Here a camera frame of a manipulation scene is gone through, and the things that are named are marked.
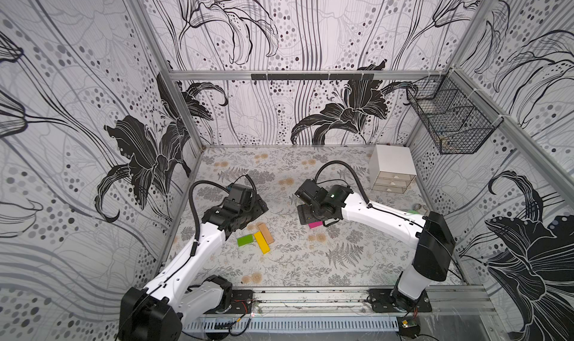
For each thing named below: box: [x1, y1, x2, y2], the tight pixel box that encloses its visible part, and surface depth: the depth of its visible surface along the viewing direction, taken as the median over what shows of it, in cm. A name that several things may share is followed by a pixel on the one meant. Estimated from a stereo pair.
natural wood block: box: [257, 222, 275, 245], surface depth 90 cm
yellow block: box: [254, 231, 271, 255], surface depth 87 cm
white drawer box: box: [368, 144, 418, 194], surface depth 97 cm
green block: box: [236, 234, 254, 247], surface depth 89 cm
